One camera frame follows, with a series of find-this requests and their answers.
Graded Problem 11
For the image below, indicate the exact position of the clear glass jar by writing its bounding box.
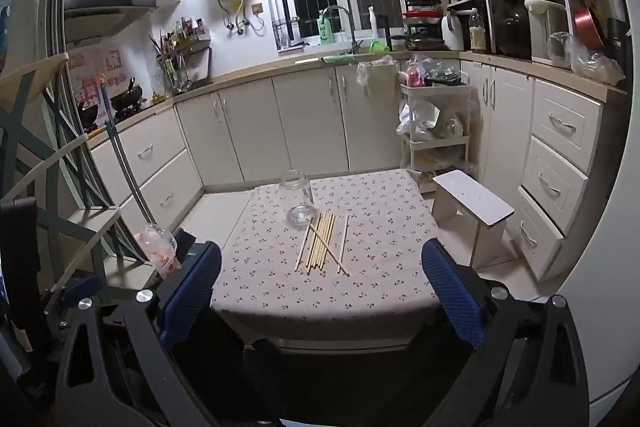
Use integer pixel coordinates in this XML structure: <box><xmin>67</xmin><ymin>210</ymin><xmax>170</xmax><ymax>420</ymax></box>
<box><xmin>279</xmin><ymin>170</ymin><xmax>317</xmax><ymax>229</ymax></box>

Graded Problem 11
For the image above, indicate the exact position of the chrome kitchen faucet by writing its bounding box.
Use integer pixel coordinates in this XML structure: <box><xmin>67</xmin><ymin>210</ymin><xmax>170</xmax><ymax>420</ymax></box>
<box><xmin>320</xmin><ymin>4</ymin><xmax>360</xmax><ymax>55</ymax></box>

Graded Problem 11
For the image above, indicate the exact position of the plastic bag with orange items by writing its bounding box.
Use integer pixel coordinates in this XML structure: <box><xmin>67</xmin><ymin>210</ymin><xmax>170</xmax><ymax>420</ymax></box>
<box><xmin>134</xmin><ymin>223</ymin><xmax>181</xmax><ymax>280</ymax></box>

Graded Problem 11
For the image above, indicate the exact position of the white step stool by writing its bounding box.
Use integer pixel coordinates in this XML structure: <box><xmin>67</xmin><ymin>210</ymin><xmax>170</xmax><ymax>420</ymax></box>
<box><xmin>432</xmin><ymin>170</ymin><xmax>514</xmax><ymax>269</ymax></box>

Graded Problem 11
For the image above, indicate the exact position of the cherry print tablecloth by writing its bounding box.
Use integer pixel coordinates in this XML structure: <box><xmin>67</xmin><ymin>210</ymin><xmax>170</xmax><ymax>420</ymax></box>
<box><xmin>212</xmin><ymin>169</ymin><xmax>438</xmax><ymax>322</ymax></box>

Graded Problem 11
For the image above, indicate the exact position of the white rolling cart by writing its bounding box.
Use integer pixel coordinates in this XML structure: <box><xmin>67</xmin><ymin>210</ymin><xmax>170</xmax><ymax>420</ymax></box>
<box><xmin>396</xmin><ymin>53</ymin><xmax>477</xmax><ymax>195</ymax></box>

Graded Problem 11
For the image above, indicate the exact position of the black wok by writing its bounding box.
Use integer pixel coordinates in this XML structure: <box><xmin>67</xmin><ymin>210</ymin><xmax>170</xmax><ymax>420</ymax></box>
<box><xmin>111</xmin><ymin>77</ymin><xmax>143</xmax><ymax>112</ymax></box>

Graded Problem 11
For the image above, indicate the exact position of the hanging trash bag bin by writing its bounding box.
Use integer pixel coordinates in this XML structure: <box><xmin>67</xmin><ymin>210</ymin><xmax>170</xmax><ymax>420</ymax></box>
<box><xmin>357</xmin><ymin>55</ymin><xmax>399</xmax><ymax>100</ymax></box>

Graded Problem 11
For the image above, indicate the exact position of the clear plastic bottle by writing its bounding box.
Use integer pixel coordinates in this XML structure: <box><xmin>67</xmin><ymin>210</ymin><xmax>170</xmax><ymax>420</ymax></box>
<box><xmin>469</xmin><ymin>8</ymin><xmax>487</xmax><ymax>53</ymax></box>

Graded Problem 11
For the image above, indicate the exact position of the green cleaning cloth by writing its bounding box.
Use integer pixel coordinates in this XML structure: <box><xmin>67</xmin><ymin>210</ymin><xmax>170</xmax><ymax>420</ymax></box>
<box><xmin>321</xmin><ymin>53</ymin><xmax>358</xmax><ymax>65</ymax></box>

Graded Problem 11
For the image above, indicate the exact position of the white plastic jug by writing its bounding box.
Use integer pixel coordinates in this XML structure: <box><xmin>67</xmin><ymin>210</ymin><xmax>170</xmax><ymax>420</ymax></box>
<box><xmin>442</xmin><ymin>11</ymin><xmax>464</xmax><ymax>51</ymax></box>

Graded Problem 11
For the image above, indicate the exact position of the crumpled clear plastic bag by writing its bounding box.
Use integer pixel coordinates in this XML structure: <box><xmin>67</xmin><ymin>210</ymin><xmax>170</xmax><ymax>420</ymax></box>
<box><xmin>547</xmin><ymin>31</ymin><xmax>626</xmax><ymax>86</ymax></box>

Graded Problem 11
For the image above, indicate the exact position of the white spray bottle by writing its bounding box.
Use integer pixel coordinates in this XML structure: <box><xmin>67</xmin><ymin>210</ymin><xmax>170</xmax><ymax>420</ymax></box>
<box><xmin>368</xmin><ymin>5</ymin><xmax>380</xmax><ymax>40</ymax></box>

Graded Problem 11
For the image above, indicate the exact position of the red lidded pan stack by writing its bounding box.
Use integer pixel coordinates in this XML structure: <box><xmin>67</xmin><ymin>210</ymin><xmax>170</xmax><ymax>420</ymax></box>
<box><xmin>390</xmin><ymin>0</ymin><xmax>446</xmax><ymax>52</ymax></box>

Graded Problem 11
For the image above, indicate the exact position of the black rice cooker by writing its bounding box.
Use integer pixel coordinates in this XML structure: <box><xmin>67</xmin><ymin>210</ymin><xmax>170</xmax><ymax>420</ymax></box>
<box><xmin>495</xmin><ymin>2</ymin><xmax>532</xmax><ymax>60</ymax></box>

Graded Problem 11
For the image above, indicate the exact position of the green soap bottle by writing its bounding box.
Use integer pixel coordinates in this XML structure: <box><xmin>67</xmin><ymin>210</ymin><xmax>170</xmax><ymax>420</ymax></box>
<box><xmin>317</xmin><ymin>13</ymin><xmax>334</xmax><ymax>46</ymax></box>

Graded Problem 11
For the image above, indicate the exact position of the black range hood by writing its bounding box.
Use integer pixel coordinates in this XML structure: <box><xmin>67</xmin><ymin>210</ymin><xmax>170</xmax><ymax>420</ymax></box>
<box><xmin>64</xmin><ymin>0</ymin><xmax>158</xmax><ymax>46</ymax></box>

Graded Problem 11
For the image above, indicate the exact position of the white electric kettle pot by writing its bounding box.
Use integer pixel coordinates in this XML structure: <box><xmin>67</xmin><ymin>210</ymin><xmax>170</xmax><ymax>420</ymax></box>
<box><xmin>524</xmin><ymin>0</ymin><xmax>568</xmax><ymax>65</ymax></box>

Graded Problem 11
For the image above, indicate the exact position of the red frying pan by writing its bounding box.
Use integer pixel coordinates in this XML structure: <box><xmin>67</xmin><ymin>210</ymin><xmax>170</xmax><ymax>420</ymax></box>
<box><xmin>574</xmin><ymin>8</ymin><xmax>604</xmax><ymax>51</ymax></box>

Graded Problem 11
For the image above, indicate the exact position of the wall spice rack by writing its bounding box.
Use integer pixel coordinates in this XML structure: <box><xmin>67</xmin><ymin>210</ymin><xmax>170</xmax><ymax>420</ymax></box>
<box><xmin>149</xmin><ymin>17</ymin><xmax>213</xmax><ymax>95</ymax></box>

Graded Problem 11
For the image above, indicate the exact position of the wire dish basket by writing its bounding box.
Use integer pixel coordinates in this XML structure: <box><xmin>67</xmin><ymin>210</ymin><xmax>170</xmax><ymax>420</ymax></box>
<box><xmin>272</xmin><ymin>16</ymin><xmax>300</xmax><ymax>51</ymax></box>

